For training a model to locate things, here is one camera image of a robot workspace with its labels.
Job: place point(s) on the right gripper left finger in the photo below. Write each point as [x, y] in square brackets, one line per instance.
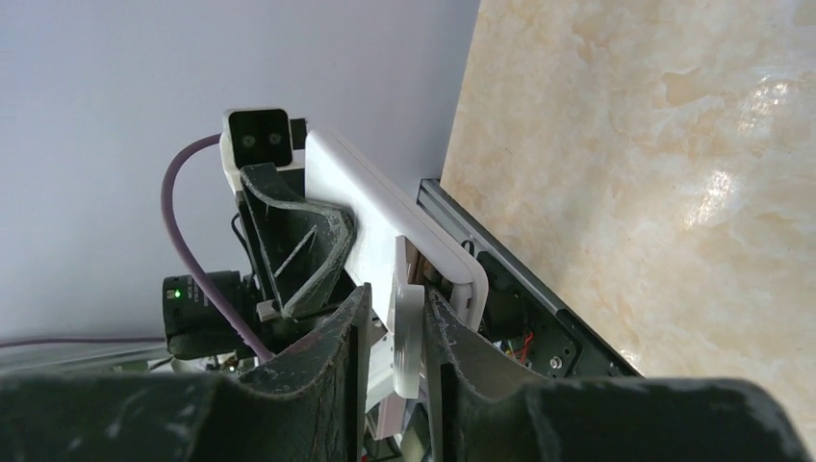
[305, 404]

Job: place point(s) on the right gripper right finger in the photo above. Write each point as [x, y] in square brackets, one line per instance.
[483, 406]

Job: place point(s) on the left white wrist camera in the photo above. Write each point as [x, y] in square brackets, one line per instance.
[254, 136]

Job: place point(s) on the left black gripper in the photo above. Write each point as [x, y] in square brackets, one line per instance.
[303, 243]

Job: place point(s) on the white remote control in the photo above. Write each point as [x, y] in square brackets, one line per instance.
[337, 173]

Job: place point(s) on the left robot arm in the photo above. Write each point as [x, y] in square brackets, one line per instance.
[195, 328]

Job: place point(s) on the white battery cover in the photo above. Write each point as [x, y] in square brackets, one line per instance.
[407, 325]

